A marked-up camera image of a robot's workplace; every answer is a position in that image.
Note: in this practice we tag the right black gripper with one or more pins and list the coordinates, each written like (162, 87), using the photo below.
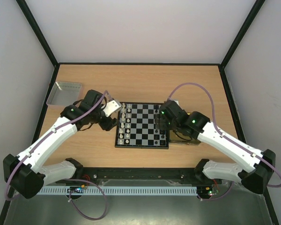
(161, 121)

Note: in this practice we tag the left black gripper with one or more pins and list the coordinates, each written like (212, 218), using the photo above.
(110, 123)

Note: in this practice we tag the gold metal tin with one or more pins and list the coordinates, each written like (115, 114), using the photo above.
(177, 138)

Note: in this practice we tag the black magnetic chess board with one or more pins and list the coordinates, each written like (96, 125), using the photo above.
(143, 133)

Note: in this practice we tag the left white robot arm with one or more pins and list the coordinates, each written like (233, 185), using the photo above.
(26, 172)

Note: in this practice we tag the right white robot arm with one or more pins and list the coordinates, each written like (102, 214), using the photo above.
(252, 167)

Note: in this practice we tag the silver metal tray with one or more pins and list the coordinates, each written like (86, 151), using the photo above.
(63, 94)

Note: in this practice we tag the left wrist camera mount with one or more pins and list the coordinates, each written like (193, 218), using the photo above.
(112, 107)

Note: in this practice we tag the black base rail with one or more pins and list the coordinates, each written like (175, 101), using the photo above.
(180, 175)

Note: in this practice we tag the white slotted cable duct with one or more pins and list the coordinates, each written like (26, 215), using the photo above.
(113, 191)

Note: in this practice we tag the black frame enclosure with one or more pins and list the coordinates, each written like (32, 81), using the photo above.
(235, 116)

